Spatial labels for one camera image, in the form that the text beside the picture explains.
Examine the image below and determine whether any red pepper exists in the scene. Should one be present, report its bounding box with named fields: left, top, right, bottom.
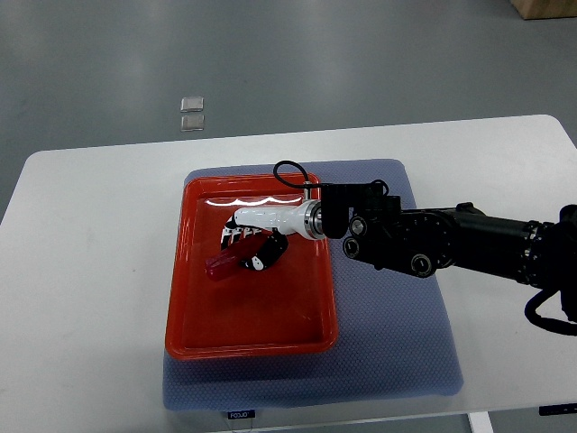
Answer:
left=205, top=239, right=249, bottom=281

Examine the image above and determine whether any cardboard box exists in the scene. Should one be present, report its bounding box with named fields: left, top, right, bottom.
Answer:
left=510, top=0, right=577, bottom=20

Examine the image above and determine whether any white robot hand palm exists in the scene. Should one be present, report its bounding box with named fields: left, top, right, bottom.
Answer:
left=232, top=200, right=316, bottom=239

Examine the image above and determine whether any white table leg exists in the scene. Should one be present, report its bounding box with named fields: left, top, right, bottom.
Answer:
left=467, top=411, right=494, bottom=433

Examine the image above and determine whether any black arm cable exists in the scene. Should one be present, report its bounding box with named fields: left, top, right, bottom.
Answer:
left=272, top=160, right=577, bottom=337

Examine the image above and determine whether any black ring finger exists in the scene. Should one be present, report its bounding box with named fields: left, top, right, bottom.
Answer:
left=227, top=227, right=240, bottom=245

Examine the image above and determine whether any blue mesh mat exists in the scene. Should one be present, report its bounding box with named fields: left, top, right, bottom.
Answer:
left=163, top=165, right=463, bottom=411

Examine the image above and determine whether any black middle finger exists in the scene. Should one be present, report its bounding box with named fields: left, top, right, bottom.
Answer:
left=239, top=227, right=253, bottom=241

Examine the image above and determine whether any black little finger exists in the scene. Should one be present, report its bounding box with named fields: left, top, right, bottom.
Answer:
left=220, top=218, right=234, bottom=250

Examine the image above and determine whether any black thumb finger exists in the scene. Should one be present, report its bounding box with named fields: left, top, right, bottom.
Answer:
left=240, top=233, right=289, bottom=271

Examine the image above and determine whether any red plastic tray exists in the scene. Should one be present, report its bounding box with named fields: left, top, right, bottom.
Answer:
left=165, top=174, right=338, bottom=361

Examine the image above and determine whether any black table label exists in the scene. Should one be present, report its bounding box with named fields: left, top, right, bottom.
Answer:
left=226, top=410, right=256, bottom=420

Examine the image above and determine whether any dark table control panel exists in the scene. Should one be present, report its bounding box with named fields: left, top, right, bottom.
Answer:
left=538, top=403, right=577, bottom=417

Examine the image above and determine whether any upper floor outlet cover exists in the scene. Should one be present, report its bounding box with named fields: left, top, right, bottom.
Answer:
left=180, top=97, right=204, bottom=113

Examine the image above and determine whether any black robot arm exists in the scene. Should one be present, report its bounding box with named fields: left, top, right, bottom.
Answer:
left=221, top=180, right=576, bottom=290

